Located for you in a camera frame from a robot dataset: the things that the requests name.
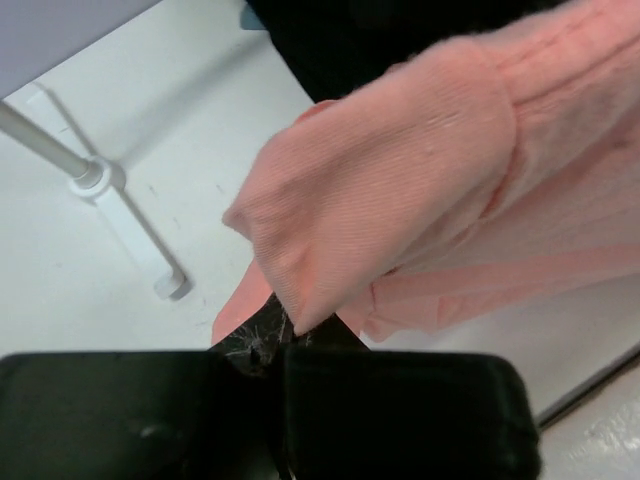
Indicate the white and silver clothes rack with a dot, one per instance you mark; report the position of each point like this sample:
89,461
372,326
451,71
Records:
40,123

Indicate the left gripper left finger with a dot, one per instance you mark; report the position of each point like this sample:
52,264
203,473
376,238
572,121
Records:
144,414

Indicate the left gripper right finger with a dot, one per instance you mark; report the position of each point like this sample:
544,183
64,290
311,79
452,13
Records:
355,413

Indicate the black t shirt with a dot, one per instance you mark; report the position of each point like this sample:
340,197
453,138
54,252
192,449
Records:
334,47

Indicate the salmon pink t shirt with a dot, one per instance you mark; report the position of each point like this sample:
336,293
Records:
488,170

